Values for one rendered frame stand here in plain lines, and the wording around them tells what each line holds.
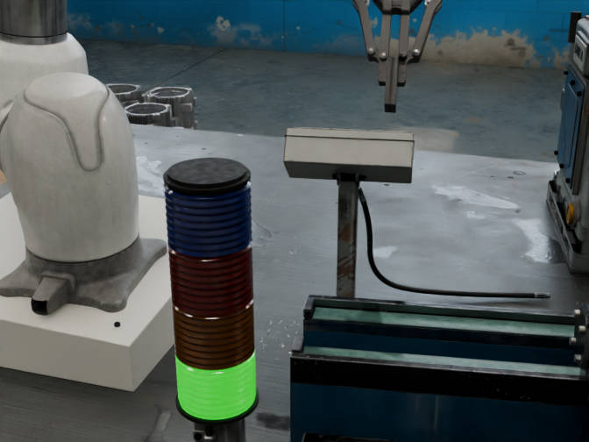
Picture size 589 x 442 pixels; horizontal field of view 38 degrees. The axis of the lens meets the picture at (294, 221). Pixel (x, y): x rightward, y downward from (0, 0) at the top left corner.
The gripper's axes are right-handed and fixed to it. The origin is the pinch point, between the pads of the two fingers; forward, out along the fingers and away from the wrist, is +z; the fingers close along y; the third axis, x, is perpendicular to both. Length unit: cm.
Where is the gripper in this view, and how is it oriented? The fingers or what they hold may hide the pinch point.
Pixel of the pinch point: (391, 85)
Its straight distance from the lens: 118.3
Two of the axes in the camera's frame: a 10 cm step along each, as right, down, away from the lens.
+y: 9.9, 0.6, -1.4
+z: -0.9, 9.7, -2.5
